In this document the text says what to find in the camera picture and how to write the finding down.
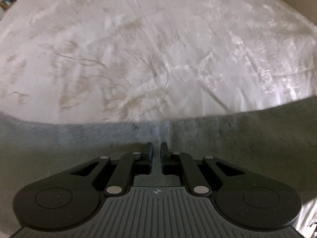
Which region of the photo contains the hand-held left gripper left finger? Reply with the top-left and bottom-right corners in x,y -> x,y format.
69,142 -> 153,195

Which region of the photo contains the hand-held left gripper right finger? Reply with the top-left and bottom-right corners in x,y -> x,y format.
160,142 -> 245,195

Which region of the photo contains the white bedspread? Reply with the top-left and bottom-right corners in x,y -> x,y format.
0,0 -> 317,125

